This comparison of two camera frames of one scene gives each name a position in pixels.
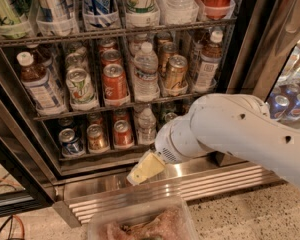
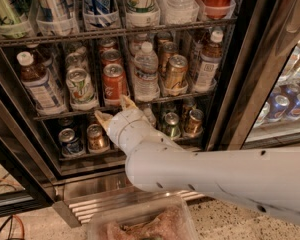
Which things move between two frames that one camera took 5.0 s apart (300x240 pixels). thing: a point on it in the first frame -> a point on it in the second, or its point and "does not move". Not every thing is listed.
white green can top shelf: x=142 y=8 does not move
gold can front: x=176 y=71 does not move
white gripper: x=165 y=143 -> x=122 y=121
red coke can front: x=115 y=82 does not move
